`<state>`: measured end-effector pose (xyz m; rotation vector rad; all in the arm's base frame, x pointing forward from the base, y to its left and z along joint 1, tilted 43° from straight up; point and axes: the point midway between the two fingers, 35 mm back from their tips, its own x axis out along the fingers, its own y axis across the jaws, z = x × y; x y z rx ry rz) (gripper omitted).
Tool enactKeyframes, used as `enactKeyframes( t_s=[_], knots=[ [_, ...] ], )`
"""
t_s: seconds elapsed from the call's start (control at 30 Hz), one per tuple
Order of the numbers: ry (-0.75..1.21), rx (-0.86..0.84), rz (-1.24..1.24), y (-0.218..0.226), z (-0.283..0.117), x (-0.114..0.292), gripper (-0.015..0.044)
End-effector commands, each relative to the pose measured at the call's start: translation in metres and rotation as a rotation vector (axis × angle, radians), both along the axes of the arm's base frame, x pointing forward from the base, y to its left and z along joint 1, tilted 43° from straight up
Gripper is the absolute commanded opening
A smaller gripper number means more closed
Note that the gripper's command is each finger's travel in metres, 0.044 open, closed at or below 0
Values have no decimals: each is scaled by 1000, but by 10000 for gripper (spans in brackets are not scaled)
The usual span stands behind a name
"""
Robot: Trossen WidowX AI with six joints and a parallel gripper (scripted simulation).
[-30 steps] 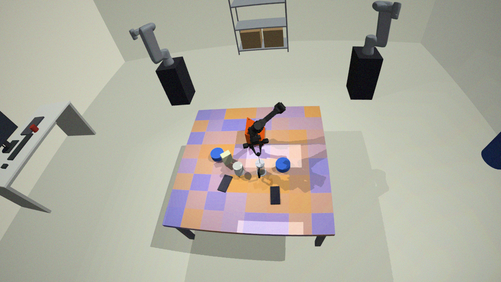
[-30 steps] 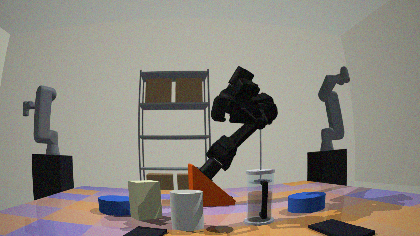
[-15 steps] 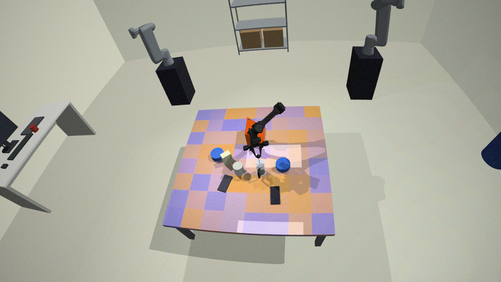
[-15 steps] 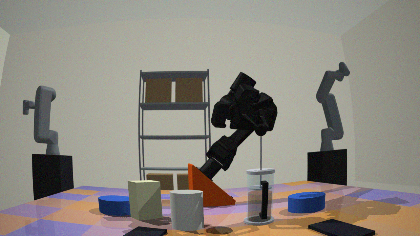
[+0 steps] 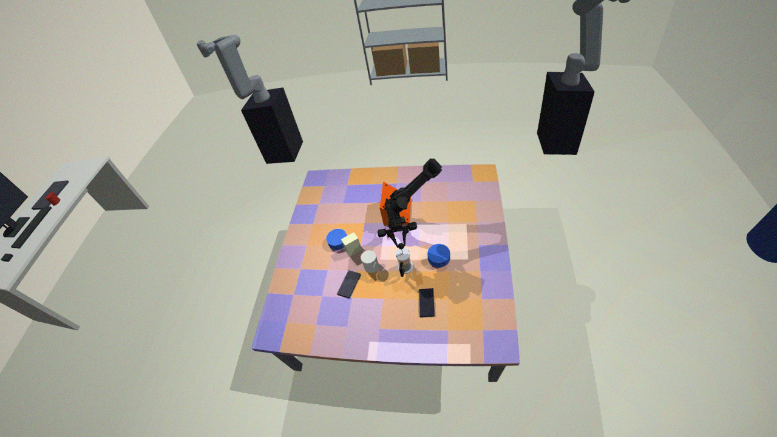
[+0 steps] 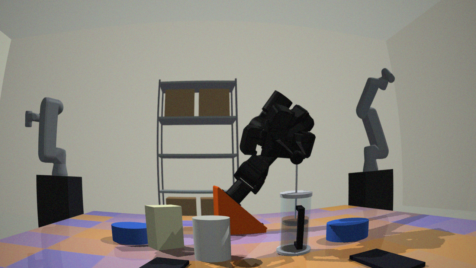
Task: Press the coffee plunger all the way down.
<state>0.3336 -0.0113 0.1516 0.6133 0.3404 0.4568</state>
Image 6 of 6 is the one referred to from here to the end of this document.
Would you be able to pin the blue short cylinder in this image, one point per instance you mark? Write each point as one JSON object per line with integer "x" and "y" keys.
{"x": 129, "y": 233}
{"x": 347, "y": 229}

